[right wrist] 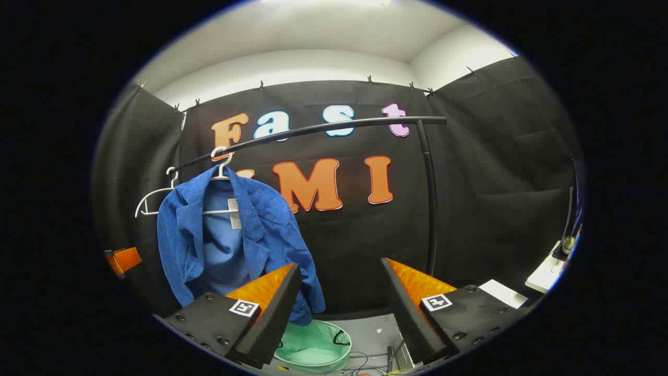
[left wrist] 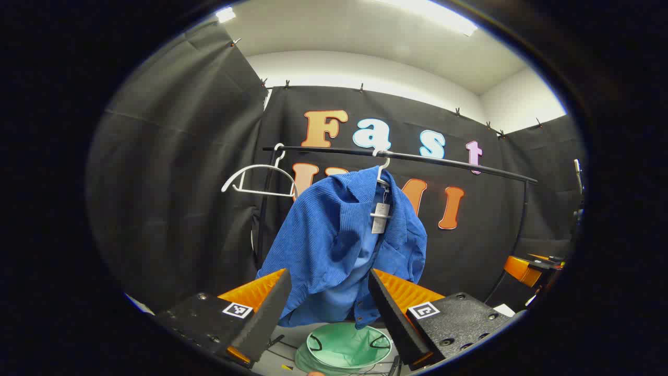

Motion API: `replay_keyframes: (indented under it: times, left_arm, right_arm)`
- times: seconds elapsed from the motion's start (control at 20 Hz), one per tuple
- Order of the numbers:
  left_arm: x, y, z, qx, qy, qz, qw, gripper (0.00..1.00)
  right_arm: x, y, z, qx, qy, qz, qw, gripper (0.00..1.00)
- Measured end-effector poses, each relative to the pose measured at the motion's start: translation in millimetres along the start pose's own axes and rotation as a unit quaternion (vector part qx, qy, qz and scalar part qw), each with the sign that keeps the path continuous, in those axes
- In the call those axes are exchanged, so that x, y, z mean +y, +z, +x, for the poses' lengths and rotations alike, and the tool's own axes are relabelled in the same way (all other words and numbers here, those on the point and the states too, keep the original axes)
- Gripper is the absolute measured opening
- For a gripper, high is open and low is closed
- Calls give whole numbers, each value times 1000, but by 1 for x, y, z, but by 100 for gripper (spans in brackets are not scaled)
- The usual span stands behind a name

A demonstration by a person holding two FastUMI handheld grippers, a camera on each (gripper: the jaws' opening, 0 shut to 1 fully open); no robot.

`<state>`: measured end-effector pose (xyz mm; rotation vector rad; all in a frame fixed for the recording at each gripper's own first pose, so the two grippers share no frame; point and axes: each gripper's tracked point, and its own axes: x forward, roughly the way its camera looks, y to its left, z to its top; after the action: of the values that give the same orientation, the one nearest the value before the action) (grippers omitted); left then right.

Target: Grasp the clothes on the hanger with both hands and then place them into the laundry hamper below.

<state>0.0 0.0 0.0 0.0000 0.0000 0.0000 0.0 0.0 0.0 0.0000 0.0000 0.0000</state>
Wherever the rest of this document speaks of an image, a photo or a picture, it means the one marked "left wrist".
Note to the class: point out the long ceiling light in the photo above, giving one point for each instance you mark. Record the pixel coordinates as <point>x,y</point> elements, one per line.
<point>433,15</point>

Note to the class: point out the black backdrop cloth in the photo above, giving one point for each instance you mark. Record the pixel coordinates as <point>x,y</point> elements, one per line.
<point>172,183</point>

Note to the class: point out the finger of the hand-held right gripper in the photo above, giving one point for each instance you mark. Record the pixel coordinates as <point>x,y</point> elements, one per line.
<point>548,262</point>
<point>522,271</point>

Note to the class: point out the black clothes rack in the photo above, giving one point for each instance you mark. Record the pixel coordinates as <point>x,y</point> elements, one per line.
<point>313,150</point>

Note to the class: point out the small ceiling light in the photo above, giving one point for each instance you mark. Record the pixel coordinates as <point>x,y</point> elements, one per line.
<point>225,14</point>

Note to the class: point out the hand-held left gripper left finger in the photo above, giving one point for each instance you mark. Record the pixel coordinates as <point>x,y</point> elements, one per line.
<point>263,318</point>

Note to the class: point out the white plastic hanger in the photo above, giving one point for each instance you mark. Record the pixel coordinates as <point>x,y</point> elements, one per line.
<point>386,163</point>
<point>261,166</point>

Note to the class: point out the green laundry hamper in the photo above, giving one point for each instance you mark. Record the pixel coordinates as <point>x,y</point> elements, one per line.
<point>344,347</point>

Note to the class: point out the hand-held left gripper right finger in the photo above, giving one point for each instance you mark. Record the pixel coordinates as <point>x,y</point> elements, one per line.
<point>394,318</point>

